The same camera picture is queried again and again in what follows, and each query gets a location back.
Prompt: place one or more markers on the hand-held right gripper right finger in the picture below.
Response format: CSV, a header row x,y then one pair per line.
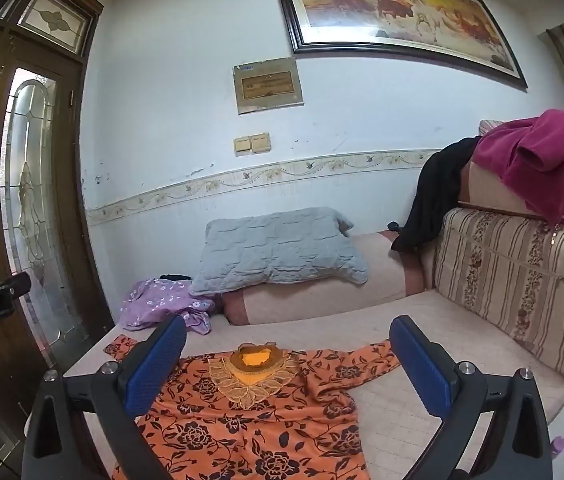
x,y
421,365

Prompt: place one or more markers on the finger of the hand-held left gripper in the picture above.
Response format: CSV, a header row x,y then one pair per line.
x,y
19,286

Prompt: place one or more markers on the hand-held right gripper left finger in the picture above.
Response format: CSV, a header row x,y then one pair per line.
x,y
157,365

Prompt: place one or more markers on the orange floral blouse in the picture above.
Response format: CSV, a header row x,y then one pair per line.
x,y
262,425

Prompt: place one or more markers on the purple floral garment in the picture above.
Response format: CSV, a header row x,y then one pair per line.
x,y
157,305

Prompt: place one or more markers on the pink quilted sofa bed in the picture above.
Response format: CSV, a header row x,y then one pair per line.
x,y
386,425

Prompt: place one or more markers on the small black cloth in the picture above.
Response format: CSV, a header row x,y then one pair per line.
x,y
174,277

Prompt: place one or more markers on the pink bolster cushion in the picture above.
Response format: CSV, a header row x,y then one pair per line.
x,y
386,270

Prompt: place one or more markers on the striped floral back cushion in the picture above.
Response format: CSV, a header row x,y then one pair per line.
x,y
511,285

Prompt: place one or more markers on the small purple item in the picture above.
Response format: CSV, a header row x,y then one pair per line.
x,y
558,447

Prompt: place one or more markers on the grey quilted pillow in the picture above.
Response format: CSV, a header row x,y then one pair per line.
x,y
277,250

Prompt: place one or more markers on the black garment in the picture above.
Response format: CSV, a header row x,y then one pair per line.
x,y
431,195

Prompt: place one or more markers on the brown sofa backrest cushion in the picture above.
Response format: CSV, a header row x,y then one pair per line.
x,y
486,185

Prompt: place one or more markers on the magenta garment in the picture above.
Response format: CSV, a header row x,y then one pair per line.
x,y
536,150

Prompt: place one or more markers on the small beige cushion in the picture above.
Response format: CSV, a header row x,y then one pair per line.
x,y
490,127

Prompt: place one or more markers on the transom window with glass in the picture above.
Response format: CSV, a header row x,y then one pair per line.
x,y
54,20

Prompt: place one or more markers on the framed horse painting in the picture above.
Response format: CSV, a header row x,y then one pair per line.
x,y
386,5

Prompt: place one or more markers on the beige light switch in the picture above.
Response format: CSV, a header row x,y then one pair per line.
x,y
261,143
243,145

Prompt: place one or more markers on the wall electrical panel box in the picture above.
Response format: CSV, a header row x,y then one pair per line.
x,y
267,85

